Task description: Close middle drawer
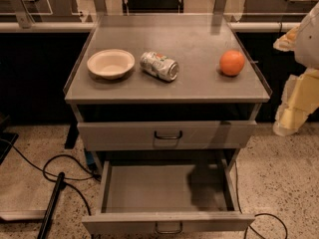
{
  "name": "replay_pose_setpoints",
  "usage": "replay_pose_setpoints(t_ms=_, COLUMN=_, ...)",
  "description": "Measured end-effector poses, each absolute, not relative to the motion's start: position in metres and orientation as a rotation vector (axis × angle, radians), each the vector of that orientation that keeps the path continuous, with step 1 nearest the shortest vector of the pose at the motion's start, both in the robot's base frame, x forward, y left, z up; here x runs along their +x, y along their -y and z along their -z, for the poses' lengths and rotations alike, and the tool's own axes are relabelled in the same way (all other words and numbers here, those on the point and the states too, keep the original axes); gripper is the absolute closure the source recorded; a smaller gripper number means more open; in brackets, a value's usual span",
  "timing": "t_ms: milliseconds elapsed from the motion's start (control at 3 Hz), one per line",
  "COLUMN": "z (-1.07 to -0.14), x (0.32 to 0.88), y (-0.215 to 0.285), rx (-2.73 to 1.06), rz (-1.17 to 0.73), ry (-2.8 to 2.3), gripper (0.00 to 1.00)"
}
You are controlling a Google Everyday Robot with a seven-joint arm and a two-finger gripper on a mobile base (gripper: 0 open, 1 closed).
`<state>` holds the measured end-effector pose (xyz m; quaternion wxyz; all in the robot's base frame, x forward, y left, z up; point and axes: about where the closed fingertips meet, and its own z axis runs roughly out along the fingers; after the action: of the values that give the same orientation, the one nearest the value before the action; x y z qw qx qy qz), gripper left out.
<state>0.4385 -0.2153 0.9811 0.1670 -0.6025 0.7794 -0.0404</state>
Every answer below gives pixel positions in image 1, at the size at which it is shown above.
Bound black floor cable left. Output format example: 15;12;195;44
0;137;101;217

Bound grey drawer cabinet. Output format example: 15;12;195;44
63;13;273;239

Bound crushed silver soda can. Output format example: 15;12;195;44
140;52;179;82

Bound grey top drawer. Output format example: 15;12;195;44
78;120;256;151

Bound grey drawer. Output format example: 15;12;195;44
78;120;256;151
83;159;254;235

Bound black floor cable right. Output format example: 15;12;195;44
233;161;289;239

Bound white horizontal rail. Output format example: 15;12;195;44
0;21;302;34

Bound orange fruit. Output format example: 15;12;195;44
219;50;245;77

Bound black pole on floor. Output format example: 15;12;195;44
37;172;65;239

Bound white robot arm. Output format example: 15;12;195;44
273;3;319;136

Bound black floor cable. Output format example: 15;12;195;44
233;161;289;239
0;137;101;217

